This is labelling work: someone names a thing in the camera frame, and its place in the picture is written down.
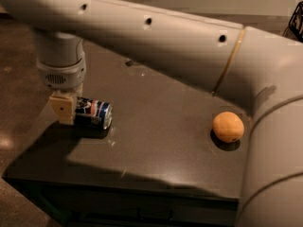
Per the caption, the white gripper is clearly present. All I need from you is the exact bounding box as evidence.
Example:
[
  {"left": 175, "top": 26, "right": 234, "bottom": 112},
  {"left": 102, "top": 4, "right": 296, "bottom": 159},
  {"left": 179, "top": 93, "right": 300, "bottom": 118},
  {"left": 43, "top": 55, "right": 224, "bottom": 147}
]
[{"left": 37, "top": 57, "right": 86, "bottom": 125}]

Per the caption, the blue pepsi can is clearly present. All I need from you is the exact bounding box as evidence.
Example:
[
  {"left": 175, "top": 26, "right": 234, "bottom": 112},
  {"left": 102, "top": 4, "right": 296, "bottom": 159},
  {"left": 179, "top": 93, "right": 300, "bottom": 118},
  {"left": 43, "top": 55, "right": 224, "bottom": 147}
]
[{"left": 75, "top": 97, "right": 113, "bottom": 131}]

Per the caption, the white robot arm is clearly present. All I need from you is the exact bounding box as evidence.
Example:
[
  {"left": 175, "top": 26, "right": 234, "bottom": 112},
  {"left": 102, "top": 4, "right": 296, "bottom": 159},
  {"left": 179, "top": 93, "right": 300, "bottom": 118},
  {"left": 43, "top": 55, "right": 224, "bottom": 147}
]
[{"left": 1, "top": 0, "right": 303, "bottom": 227}]

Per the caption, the dark cabinet under counter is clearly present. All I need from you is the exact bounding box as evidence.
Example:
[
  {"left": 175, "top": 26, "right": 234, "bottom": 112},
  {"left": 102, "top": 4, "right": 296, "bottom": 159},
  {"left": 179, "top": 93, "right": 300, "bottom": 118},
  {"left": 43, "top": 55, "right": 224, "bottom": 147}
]
[{"left": 5, "top": 177, "right": 238, "bottom": 227}]

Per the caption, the orange fruit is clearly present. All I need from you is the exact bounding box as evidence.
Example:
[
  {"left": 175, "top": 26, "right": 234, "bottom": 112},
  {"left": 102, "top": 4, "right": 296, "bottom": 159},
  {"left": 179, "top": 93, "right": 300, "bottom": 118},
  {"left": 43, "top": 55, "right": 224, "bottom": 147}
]
[{"left": 212, "top": 112, "right": 244, "bottom": 143}]

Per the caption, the black wire basket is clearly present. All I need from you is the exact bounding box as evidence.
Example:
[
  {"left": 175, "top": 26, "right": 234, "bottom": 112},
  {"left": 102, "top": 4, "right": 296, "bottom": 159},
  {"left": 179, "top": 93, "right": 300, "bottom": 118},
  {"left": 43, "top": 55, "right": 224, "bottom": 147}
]
[{"left": 288, "top": 1, "right": 303, "bottom": 43}]

